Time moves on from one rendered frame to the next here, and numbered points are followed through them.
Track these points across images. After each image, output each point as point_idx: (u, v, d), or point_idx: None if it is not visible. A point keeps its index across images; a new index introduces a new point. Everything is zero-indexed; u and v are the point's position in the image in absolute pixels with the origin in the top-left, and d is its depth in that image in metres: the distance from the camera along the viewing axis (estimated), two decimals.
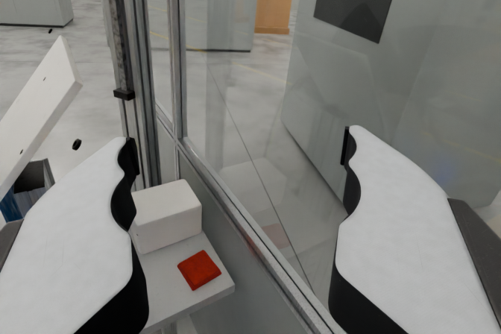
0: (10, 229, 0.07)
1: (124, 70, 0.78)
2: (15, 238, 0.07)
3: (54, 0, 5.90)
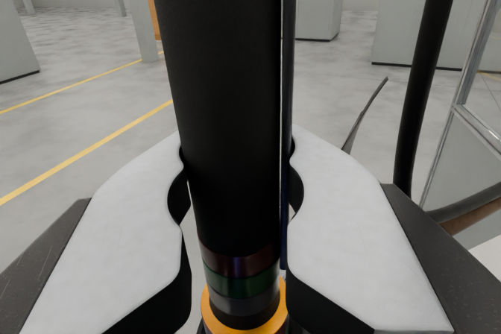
0: (79, 206, 0.08)
1: None
2: (82, 215, 0.08)
3: (329, 17, 6.52)
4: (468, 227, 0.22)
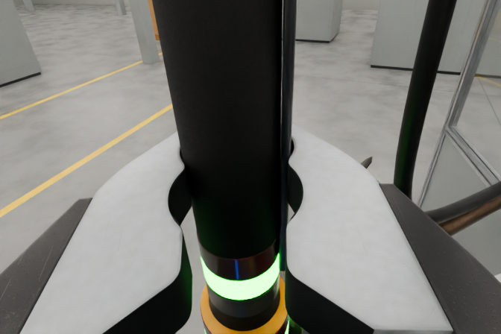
0: (80, 206, 0.08)
1: None
2: (83, 215, 0.08)
3: (329, 19, 6.54)
4: (468, 226, 0.22)
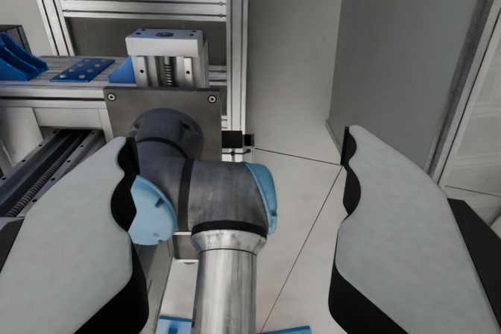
0: (10, 229, 0.07)
1: None
2: (15, 238, 0.07)
3: None
4: None
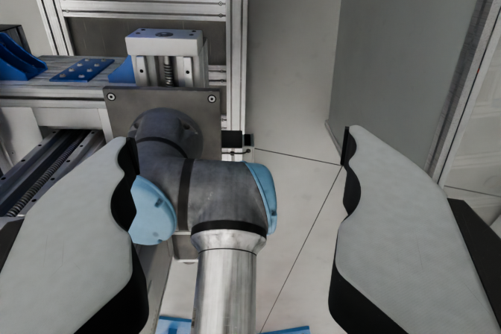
0: (10, 229, 0.07)
1: None
2: (15, 238, 0.07)
3: None
4: None
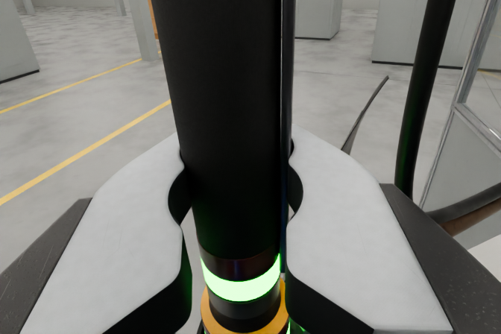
0: (80, 206, 0.08)
1: None
2: (83, 215, 0.08)
3: (329, 16, 6.51)
4: (470, 227, 0.22)
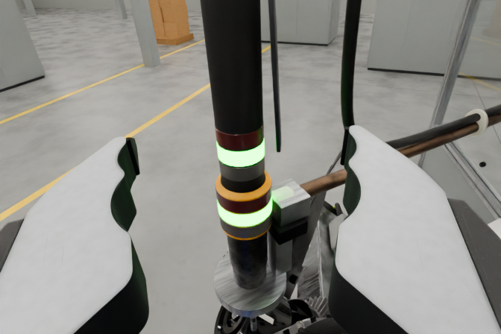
0: (10, 229, 0.07)
1: None
2: (15, 238, 0.07)
3: (326, 22, 6.67)
4: None
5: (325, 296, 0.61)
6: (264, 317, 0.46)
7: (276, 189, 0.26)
